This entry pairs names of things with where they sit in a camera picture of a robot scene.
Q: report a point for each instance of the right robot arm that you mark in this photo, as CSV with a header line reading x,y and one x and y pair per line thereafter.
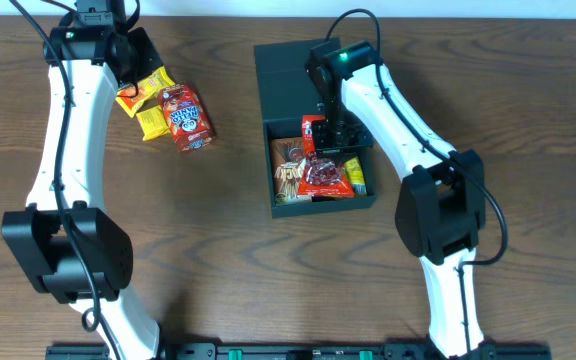
x,y
439,212

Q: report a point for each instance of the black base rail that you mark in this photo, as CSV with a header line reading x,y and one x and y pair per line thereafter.
x,y
387,351

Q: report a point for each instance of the red candy bag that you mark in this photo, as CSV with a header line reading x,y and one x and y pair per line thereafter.
x,y
322,176

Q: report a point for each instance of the small yellow snack packet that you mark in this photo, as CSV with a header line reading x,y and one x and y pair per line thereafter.
x,y
152,123

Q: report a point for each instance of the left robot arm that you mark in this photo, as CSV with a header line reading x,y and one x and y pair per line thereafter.
x,y
63,239

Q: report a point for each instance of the black gift box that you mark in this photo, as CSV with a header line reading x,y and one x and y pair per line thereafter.
x,y
287,94

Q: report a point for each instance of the brown Pocky box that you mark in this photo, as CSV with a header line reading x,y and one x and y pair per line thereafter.
x,y
288,163

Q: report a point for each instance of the yellow snack bag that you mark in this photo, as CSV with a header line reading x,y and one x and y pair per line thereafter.
x,y
355,176

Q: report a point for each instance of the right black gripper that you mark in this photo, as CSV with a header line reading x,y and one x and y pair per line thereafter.
x,y
323,147

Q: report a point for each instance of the red Hello Panda box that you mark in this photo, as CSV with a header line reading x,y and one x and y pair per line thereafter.
x,y
186,117

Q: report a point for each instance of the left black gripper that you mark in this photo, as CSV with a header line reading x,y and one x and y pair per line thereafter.
x,y
150,59

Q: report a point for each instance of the orange yellow candy wrapper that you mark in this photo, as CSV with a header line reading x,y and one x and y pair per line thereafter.
x,y
132,98

